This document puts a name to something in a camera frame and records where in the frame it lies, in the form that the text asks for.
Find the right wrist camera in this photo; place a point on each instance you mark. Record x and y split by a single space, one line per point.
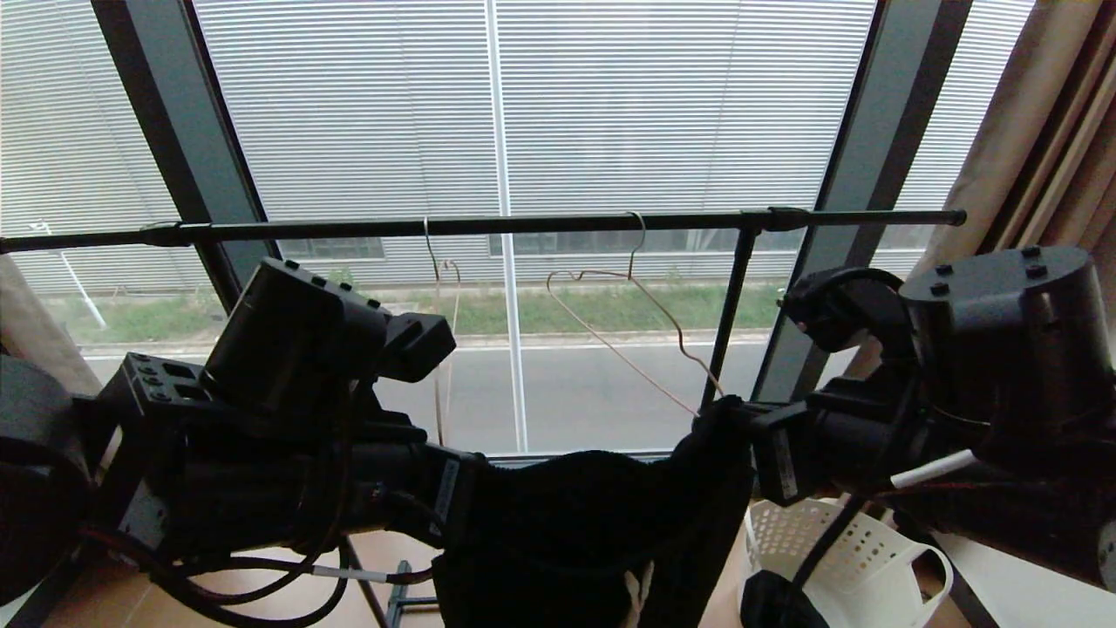
837 310

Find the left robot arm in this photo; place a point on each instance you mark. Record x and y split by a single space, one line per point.
288 331

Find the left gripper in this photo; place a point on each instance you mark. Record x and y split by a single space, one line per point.
392 488

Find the black clothes rack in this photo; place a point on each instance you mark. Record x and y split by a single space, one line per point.
567 224

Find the window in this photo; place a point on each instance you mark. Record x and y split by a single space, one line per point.
174 131

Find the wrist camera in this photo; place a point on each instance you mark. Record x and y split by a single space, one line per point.
418 344
837 310

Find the white laundry basket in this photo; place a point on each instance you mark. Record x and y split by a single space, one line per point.
881 593

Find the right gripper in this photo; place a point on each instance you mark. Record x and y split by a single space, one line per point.
837 445

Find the pink clothes hanger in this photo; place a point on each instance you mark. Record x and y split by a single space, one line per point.
602 273
436 419

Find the beige curtain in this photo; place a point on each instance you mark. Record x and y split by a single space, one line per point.
1029 131
35 331

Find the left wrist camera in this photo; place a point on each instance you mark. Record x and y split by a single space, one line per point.
418 344

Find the black garment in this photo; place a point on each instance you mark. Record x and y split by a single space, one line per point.
776 606
567 523

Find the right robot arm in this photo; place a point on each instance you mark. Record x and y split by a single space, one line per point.
1003 331

